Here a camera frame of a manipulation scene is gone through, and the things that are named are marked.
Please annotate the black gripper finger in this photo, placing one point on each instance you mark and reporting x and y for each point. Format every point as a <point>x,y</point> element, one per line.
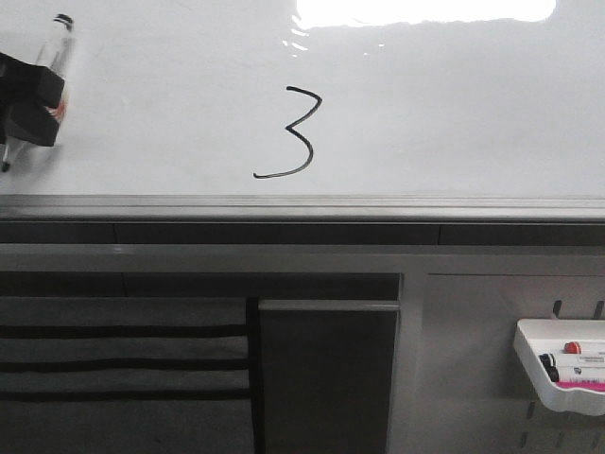
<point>24,82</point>
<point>31,123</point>

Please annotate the white black whiteboard marker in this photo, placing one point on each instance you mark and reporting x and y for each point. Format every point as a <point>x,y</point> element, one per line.
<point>55,54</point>

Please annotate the dark grey panel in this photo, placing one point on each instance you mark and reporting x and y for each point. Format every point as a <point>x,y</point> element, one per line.
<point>327,379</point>

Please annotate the grey metal pegboard stand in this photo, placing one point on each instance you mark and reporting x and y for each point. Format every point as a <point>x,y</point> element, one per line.
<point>457,384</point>

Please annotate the white plastic marker tray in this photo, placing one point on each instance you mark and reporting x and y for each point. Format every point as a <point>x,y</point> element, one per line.
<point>534,337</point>

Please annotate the black capped white marker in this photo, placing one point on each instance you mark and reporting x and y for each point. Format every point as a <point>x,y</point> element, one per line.
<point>573,368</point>

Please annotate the red capped white marker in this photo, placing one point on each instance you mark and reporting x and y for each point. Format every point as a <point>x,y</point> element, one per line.
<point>590,348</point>

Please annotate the pink marker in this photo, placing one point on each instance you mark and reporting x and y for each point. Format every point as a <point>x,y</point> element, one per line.
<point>583,385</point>

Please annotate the white whiteboard with aluminium frame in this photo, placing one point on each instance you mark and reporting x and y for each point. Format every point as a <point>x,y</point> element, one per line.
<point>318,109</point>

